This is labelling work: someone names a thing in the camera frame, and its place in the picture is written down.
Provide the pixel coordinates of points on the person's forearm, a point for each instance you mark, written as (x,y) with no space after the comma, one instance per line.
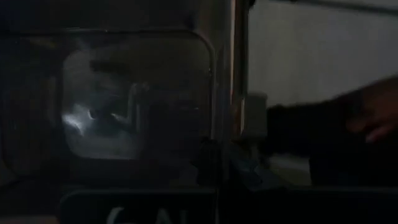
(311,127)

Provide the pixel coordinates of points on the dark translucent storage bin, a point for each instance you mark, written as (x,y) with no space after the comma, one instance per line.
(124,93)

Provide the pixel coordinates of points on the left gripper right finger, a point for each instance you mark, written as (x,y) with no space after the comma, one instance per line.
(280,207)

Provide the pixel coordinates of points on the person's hand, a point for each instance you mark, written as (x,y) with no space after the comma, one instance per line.
(379,112)

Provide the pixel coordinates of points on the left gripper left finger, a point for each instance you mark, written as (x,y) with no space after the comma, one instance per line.
(140,207)

